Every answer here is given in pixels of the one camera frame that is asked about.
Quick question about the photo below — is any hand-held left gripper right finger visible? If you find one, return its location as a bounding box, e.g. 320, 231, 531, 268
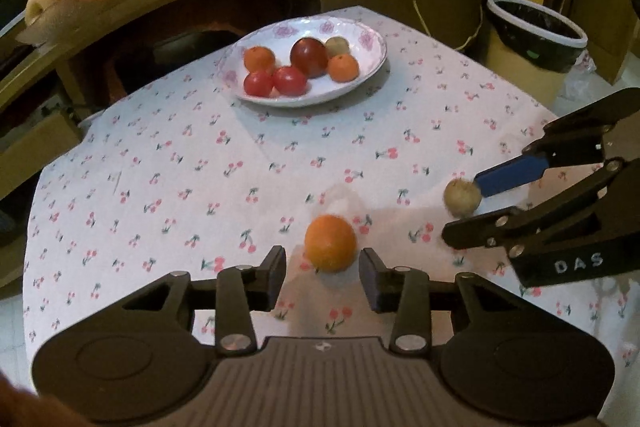
359, 247, 526, 356

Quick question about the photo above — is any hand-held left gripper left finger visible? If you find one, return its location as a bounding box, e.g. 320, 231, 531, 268
120, 246, 288, 357

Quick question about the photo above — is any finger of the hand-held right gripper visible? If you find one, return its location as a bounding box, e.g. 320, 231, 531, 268
474, 88, 640, 198
442, 159, 627, 254

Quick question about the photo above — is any brown kiwi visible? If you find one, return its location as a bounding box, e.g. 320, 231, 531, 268
444, 178, 482, 217
325, 36, 350, 58

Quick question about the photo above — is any small orange tangerine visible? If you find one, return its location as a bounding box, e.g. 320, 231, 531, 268
243, 46, 277, 74
304, 214, 358, 273
327, 54, 360, 84

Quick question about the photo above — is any white floral plate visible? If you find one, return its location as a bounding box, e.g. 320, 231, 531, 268
220, 18, 388, 108

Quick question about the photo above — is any red tomato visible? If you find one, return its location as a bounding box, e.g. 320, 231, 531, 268
243, 71, 274, 98
272, 66, 308, 98

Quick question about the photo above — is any large dark red apple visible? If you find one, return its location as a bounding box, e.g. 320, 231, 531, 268
290, 37, 330, 79

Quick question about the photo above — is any yellow trash bin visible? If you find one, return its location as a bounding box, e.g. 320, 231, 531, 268
485, 0, 588, 108

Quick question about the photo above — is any black bin liner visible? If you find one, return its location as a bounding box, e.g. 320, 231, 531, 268
489, 0, 587, 74

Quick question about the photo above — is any cherry print tablecloth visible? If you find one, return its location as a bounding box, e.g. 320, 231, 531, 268
22, 4, 640, 368

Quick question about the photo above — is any brown cardboard box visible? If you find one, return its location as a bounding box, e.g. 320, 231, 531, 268
0, 109, 86, 202

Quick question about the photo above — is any fruit basket on shelf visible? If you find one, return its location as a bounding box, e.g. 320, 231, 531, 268
15, 0, 158, 48

